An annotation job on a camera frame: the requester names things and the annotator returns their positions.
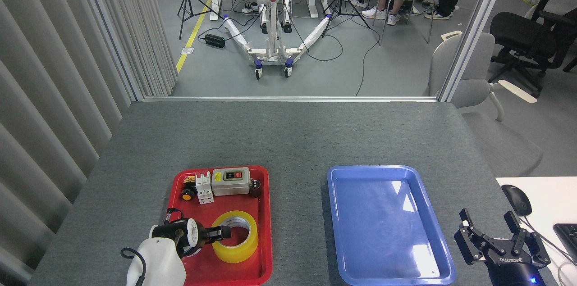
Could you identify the black office chair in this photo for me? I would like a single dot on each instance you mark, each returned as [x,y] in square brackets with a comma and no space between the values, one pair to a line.
[518,34]

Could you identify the yellow tape roll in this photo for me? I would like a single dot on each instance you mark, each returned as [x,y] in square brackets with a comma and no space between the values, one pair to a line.
[239,252]

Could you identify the white wheeled stand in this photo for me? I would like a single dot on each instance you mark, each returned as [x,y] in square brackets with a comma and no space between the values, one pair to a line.
[272,43]

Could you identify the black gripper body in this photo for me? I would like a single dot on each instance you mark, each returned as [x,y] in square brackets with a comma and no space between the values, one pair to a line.
[203,237]
[514,270]

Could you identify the small yellow brown component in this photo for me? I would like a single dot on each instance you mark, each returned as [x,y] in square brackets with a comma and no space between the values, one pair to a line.
[189,179]

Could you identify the white desk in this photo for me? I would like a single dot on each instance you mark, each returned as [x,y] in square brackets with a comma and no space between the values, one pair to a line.
[552,200]

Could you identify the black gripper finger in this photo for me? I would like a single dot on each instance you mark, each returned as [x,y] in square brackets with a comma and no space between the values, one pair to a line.
[469,242]
[221,233]
[534,245]

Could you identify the black computer mouse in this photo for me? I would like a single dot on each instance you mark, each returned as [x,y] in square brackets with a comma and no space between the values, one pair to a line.
[517,199]

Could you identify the white power strip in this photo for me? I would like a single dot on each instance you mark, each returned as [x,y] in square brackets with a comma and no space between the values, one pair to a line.
[250,8]

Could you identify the silver frame rail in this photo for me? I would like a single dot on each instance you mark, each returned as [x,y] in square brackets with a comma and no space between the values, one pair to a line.
[288,98]

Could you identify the grey push button switch box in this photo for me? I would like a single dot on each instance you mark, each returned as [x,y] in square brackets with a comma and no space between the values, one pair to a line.
[230,183]

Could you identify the silver frame post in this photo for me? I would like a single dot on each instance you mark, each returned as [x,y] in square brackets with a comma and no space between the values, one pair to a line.
[478,29]

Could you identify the red plastic tray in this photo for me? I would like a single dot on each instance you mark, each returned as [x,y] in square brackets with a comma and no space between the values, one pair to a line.
[239,202]

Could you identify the orange push button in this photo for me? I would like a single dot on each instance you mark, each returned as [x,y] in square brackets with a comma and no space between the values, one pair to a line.
[187,195]

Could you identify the black power adapter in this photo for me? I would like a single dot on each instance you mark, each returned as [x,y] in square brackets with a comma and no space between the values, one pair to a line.
[215,41]

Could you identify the black keyboard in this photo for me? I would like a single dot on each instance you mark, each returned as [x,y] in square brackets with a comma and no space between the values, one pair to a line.
[569,238]

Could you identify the grey office chair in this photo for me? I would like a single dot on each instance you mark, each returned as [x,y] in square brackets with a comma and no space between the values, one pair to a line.
[469,92]

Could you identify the white circuit breaker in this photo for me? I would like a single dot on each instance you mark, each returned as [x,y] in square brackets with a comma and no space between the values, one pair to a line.
[205,189]

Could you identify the dark round knob switch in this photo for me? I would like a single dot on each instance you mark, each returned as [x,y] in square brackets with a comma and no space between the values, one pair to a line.
[255,189]

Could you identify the blue plastic tray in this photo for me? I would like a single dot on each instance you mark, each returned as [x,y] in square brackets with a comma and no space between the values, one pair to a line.
[383,232]

